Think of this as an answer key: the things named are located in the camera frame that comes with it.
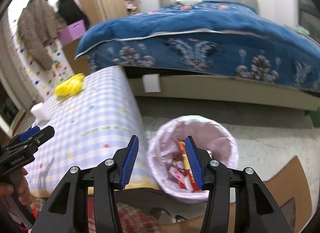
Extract red envelope packet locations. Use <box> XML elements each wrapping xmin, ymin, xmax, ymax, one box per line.
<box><xmin>178</xmin><ymin>141</ymin><xmax>200</xmax><ymax>192</ymax></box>

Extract white tissue pack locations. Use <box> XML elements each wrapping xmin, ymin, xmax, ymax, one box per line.
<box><xmin>30</xmin><ymin>102</ymin><xmax>52</xmax><ymax>121</ymax></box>

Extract pink lined trash bin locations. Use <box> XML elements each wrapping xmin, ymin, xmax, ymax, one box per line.
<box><xmin>148</xmin><ymin>115</ymin><xmax>239</xmax><ymax>203</ymax></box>

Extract person's left hand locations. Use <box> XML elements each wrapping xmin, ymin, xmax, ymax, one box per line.
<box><xmin>0</xmin><ymin>168</ymin><xmax>32</xmax><ymax>206</ymax></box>

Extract plaid pajama legs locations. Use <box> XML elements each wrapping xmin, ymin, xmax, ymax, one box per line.
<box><xmin>32</xmin><ymin>197</ymin><xmax>161</xmax><ymax>233</ymax></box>

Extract checkered tablecloth table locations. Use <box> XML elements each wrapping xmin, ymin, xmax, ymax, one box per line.
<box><xmin>25</xmin><ymin>67</ymin><xmax>158</xmax><ymax>198</ymax></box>

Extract polka dot white cabinet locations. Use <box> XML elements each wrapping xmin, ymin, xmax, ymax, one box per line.
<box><xmin>2</xmin><ymin>14</ymin><xmax>74</xmax><ymax>103</ymax></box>

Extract cardboard sheet on floor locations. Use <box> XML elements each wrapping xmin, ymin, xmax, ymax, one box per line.
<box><xmin>160</xmin><ymin>157</ymin><xmax>312</xmax><ymax>232</ymax></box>

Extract brown drawer cabinet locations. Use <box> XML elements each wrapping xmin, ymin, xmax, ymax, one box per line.
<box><xmin>62</xmin><ymin>39</ymin><xmax>90</xmax><ymax>76</ymax></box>

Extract brown quilted jacket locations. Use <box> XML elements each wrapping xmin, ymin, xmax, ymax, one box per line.
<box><xmin>17</xmin><ymin>0</ymin><xmax>67</xmax><ymax>71</ymax></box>

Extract purple storage box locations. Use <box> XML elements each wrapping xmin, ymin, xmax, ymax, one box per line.
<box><xmin>58</xmin><ymin>20</ymin><xmax>86</xmax><ymax>46</ymax></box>

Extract blue floral bed blanket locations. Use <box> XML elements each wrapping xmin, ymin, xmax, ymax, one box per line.
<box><xmin>76</xmin><ymin>1</ymin><xmax>319</xmax><ymax>93</ymax></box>

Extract black coat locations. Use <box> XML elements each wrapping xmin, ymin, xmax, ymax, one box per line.
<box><xmin>57</xmin><ymin>0</ymin><xmax>90</xmax><ymax>29</ymax></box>

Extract grey upholstered bed frame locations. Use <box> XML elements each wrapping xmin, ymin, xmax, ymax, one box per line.
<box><xmin>129</xmin><ymin>0</ymin><xmax>319</xmax><ymax>111</ymax></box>

